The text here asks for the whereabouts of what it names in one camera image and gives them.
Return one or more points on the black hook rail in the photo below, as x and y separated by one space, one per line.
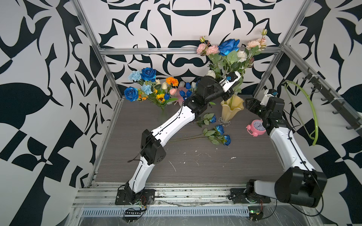
340 104

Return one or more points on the pink and white flower bouquet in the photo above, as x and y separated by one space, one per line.
246 56

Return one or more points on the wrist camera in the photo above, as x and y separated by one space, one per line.
230 81
269 93

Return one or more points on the tulip bouquet blue white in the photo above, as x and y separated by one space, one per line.
185 90

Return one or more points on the pink alarm clock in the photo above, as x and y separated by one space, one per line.
256 128

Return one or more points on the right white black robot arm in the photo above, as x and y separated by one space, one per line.
300 183

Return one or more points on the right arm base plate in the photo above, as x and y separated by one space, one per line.
240 196

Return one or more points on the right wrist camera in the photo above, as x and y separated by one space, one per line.
269 93

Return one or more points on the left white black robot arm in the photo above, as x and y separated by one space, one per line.
152 142

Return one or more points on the blue rose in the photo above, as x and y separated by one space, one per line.
229 61
217 133
206 119

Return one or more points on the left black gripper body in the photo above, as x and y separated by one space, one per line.
214 93

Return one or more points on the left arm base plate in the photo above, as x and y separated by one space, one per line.
125 197

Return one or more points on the blue rose low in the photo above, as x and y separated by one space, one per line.
216 140

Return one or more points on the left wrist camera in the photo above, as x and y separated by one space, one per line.
230 81

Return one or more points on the mixed sunflower bouquet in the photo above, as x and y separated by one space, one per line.
151 88

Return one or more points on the yellow wavy glass vase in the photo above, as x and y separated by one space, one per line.
230 108

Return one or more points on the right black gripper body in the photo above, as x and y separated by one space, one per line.
260 110

